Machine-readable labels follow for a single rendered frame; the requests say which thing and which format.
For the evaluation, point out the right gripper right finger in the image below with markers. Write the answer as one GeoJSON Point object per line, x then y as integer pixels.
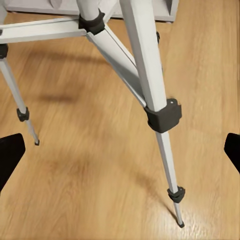
{"type": "Point", "coordinates": [232, 149]}

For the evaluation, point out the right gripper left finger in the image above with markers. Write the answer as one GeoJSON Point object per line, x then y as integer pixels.
{"type": "Point", "coordinates": [12, 149]}

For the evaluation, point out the camera tripod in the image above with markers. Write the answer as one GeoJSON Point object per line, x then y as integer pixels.
{"type": "Point", "coordinates": [141, 72]}

